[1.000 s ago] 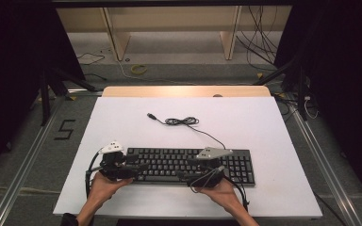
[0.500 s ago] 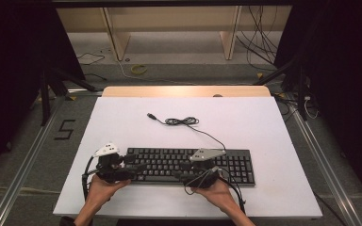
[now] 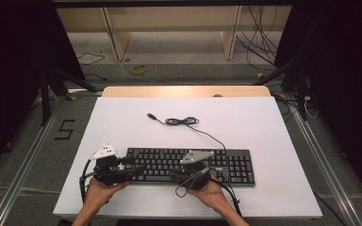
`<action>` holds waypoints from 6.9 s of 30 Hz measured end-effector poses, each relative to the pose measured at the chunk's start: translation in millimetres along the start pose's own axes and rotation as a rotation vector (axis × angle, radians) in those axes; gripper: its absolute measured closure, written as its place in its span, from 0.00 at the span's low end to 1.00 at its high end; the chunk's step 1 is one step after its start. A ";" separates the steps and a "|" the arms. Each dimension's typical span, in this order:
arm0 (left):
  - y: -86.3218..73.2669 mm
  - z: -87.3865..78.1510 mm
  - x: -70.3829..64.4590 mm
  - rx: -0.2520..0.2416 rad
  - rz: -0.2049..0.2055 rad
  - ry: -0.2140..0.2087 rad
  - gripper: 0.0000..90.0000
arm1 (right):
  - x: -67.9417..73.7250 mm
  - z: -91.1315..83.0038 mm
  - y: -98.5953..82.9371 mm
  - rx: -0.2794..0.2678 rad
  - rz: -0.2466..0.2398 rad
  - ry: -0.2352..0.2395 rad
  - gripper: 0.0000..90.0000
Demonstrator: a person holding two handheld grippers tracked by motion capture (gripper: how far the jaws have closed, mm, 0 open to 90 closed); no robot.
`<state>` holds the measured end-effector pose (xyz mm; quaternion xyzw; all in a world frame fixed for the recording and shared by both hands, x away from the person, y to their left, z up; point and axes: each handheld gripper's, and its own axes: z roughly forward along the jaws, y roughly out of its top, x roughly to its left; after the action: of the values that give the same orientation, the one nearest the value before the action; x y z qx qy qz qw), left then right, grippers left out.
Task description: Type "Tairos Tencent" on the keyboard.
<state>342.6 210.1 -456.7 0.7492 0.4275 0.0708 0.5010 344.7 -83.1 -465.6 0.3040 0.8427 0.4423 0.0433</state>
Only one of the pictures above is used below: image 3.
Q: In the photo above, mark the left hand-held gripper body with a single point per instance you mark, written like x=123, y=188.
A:
x=110, y=174

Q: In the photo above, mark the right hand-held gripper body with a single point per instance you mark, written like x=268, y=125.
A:
x=196, y=157

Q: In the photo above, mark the black keyboard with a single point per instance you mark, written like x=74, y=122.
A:
x=235, y=166

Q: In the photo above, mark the person's left hand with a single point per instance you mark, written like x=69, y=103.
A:
x=97, y=194

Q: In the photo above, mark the person's right hand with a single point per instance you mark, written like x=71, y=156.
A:
x=213, y=196

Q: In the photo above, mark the white table board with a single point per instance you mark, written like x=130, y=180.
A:
x=248, y=125

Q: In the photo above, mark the wooden table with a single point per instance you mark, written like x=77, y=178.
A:
x=169, y=91

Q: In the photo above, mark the yellow tape roll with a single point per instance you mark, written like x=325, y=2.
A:
x=132, y=69

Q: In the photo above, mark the black metal stand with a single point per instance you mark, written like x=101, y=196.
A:
x=301, y=94
x=45, y=100

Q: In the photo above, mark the wooden shelf unit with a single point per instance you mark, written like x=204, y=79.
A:
x=118, y=39

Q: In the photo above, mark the black curtain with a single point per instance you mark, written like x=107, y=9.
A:
x=348, y=94
x=12, y=78

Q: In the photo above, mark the short aluminium rail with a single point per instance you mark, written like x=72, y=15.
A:
x=85, y=92

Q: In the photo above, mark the aluminium floor rail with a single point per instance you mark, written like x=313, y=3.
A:
x=326, y=163
x=22, y=175

